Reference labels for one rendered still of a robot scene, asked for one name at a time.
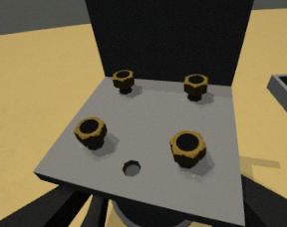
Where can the grey shallow tray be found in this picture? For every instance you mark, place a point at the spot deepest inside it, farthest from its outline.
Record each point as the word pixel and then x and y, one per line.
pixel 277 87

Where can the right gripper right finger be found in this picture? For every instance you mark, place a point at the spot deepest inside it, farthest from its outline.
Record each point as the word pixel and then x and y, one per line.
pixel 262 206

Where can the grey l-shaped metal bracket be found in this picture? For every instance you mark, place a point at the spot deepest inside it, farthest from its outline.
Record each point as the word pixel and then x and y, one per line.
pixel 162 42

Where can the black cylinder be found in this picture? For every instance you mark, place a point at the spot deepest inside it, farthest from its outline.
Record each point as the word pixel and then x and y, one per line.
pixel 137 217

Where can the brass hex nut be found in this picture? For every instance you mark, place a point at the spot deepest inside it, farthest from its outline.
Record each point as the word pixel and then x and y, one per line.
pixel 90 131
pixel 123 79
pixel 187 147
pixel 195 85

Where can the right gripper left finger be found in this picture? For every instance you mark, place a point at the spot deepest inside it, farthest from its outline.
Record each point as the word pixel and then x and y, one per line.
pixel 58 208

